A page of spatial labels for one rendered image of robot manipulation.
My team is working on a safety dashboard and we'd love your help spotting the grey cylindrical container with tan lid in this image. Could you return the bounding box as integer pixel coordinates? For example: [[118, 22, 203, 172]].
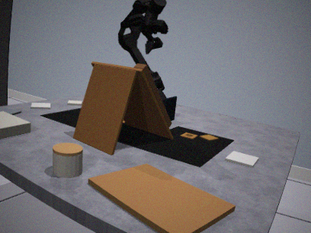
[[53, 143, 83, 178]]

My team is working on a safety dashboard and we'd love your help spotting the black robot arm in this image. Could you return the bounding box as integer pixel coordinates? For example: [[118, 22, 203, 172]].
[[118, 0, 168, 101]]

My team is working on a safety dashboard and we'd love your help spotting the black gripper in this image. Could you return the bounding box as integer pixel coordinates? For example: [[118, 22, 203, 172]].
[[129, 14, 163, 54]]

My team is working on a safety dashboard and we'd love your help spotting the tan flat rectangular board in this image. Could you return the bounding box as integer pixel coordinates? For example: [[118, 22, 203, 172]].
[[88, 163, 236, 233]]

